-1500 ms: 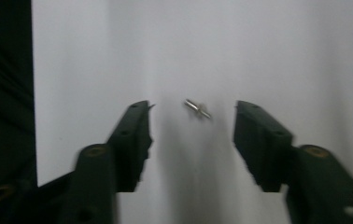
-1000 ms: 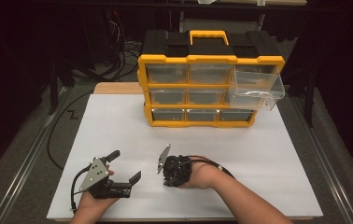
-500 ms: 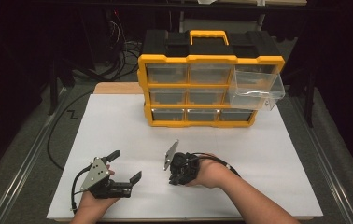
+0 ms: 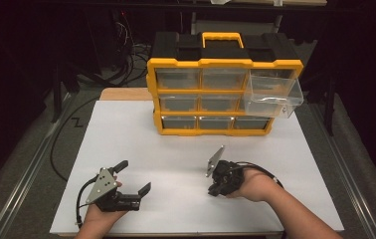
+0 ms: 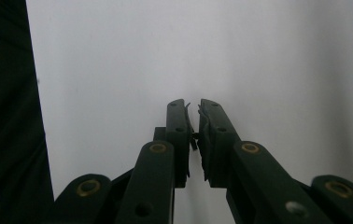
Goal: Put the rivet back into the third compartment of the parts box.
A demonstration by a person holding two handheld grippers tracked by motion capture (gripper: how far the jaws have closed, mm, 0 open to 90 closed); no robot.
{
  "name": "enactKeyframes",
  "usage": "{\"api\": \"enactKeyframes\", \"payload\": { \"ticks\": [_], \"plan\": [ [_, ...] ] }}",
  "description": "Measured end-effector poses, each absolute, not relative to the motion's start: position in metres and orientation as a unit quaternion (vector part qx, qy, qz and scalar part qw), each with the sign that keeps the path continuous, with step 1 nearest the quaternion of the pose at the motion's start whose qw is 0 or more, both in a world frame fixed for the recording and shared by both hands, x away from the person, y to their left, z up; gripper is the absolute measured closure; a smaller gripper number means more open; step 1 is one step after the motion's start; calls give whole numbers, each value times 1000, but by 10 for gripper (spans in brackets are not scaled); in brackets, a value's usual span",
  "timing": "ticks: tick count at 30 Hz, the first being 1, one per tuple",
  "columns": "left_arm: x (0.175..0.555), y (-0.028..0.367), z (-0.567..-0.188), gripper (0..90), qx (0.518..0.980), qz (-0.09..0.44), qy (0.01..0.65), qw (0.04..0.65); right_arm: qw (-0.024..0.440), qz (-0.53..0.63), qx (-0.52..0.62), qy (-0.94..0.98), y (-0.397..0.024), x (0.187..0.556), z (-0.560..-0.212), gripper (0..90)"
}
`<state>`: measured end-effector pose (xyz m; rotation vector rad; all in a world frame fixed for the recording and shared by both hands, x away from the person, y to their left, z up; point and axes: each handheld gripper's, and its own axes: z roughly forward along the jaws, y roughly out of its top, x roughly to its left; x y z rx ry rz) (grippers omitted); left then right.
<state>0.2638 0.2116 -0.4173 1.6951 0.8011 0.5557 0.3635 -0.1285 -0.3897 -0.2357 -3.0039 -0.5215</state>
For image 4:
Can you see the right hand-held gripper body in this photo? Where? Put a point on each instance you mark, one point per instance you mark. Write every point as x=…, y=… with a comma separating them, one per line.
x=227, y=176

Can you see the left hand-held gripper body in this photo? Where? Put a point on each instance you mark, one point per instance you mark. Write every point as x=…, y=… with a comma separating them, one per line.
x=104, y=187

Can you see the large clear plastic drawer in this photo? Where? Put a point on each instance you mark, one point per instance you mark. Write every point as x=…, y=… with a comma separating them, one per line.
x=272, y=98

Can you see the yellow black organizer cabinet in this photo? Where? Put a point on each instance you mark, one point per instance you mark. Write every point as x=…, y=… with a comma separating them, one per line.
x=222, y=62

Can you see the person's right hand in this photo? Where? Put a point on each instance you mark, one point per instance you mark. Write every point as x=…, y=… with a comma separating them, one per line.
x=257, y=186

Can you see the person's left hand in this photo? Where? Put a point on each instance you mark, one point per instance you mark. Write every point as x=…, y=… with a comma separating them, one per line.
x=98, y=219

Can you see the wooden board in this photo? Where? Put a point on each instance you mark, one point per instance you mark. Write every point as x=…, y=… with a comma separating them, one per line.
x=123, y=94

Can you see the black metal stand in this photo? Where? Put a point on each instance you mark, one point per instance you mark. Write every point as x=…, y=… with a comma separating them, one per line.
x=56, y=99
x=330, y=109

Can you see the set of small closed bins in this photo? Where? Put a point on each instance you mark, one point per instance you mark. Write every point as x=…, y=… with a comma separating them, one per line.
x=177, y=78

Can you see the metal floor rail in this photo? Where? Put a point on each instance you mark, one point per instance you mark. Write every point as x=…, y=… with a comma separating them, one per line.
x=343, y=172
x=27, y=172

